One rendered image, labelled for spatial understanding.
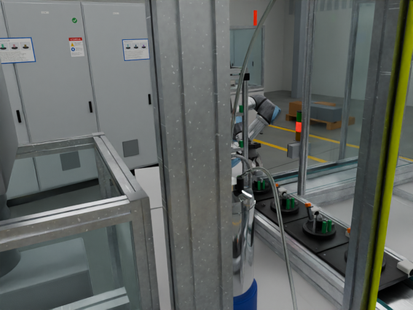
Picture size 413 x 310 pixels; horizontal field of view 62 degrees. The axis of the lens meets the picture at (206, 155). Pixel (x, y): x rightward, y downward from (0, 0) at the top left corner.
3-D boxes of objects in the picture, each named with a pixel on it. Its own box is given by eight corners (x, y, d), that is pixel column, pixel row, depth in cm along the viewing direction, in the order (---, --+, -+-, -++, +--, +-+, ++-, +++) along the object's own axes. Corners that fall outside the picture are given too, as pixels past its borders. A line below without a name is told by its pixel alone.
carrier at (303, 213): (251, 207, 177) (251, 184, 173) (289, 197, 186) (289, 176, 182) (278, 229, 156) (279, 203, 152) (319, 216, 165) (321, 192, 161)
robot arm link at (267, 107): (216, 158, 246) (267, 100, 243) (232, 171, 242) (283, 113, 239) (213, 155, 234) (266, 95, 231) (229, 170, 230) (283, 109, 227)
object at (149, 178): (134, 172, 264) (134, 169, 263) (244, 159, 284) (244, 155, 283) (141, 214, 200) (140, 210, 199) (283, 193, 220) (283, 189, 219)
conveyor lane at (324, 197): (228, 203, 202) (227, 187, 199) (337, 176, 234) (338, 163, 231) (254, 225, 177) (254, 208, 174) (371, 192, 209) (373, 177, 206)
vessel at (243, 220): (195, 277, 99) (188, 151, 87) (238, 262, 104) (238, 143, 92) (217, 309, 87) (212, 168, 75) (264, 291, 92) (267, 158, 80)
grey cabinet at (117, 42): (94, 172, 502) (69, 6, 431) (144, 160, 544) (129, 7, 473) (106, 184, 460) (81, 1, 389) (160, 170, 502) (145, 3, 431)
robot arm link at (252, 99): (257, 85, 240) (214, 111, 208) (269, 95, 237) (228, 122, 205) (250, 98, 248) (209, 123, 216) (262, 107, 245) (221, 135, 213)
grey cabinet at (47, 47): (23, 189, 453) (-18, 3, 382) (94, 172, 502) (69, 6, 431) (29, 203, 410) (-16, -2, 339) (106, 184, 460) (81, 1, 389)
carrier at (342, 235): (279, 229, 156) (280, 204, 152) (320, 216, 165) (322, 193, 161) (316, 257, 135) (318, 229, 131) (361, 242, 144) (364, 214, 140)
